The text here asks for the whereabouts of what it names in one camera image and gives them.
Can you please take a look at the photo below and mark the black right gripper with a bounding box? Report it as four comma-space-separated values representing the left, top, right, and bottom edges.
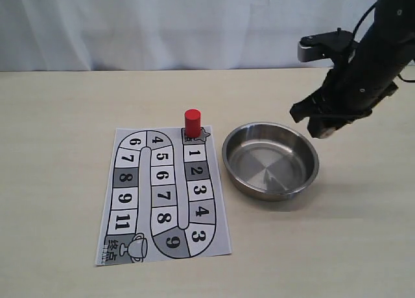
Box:
290, 61, 399, 139

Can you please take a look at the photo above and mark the red cylinder game piece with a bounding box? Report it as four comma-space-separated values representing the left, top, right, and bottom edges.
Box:
184, 109, 201, 138

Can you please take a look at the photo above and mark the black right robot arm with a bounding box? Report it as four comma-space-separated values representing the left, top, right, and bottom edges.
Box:
290, 0, 414, 139

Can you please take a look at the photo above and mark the round steel dish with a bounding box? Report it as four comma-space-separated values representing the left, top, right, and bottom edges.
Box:
221, 122, 320, 201

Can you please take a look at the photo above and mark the paper number game board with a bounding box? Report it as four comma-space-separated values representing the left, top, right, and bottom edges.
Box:
95, 126, 232, 266

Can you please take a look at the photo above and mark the white curtain backdrop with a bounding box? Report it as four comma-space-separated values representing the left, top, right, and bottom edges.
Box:
1, 0, 375, 71

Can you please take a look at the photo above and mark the black cable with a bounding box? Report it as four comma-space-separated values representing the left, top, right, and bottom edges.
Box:
350, 1, 415, 84

